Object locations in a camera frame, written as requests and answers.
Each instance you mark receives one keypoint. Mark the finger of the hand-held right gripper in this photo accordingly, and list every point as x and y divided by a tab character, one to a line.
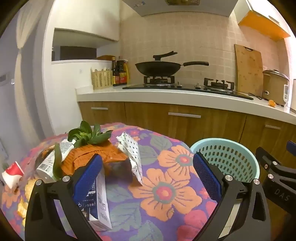
270	160
291	146

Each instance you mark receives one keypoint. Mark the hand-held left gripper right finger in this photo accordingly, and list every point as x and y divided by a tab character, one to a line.
205	178

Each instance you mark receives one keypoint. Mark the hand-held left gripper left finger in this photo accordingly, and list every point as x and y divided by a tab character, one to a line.
87	180

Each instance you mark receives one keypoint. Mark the white and blue milk carton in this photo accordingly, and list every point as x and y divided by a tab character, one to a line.
101	208

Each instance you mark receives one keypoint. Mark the teal plastic basket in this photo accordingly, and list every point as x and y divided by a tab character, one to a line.
229	157

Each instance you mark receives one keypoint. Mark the green leafy vegetable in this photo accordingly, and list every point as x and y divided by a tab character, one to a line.
85	136

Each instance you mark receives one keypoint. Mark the red and white paper cup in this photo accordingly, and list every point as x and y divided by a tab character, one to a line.
13	171

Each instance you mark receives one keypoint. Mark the wooden cabinet door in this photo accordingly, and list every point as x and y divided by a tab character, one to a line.
266	136
101	118
185	125

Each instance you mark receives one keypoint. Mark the orange knitted cloth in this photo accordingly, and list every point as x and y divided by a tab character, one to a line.
92	153

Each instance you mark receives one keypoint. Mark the dark plastic wrapper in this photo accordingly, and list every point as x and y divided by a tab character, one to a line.
120	171

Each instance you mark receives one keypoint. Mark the green leaf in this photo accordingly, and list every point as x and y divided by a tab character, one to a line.
57	162

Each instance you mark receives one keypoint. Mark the white plastic bottle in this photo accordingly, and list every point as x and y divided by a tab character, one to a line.
49	162

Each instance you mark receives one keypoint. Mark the floral blanket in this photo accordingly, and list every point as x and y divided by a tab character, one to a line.
161	192

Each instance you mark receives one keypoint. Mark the beige kettle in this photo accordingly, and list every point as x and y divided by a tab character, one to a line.
293	97

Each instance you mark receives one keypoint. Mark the white dotted paper wrapper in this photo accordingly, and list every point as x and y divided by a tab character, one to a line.
134	148

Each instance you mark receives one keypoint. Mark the beige rice cooker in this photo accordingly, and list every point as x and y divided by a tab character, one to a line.
274	88

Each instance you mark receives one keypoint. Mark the yellow peel pieces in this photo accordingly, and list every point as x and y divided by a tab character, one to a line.
23	207

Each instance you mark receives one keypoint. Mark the wooden cutting board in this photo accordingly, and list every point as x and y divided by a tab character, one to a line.
248	71

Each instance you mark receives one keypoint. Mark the black gas stove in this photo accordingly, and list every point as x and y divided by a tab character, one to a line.
185	89

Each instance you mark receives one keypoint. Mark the white kitchen countertop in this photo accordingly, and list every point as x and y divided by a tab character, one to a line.
161	96

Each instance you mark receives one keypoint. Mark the wicker basket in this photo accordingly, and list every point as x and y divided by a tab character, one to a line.
101	80

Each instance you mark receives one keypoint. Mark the dark sauce bottle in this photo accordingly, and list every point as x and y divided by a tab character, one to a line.
115	74

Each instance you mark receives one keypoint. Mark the black wok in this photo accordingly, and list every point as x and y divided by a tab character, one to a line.
159	68

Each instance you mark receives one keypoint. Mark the range hood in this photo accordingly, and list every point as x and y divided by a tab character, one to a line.
180	8

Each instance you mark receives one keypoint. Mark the orange wall cabinet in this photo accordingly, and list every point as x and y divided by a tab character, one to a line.
261	22

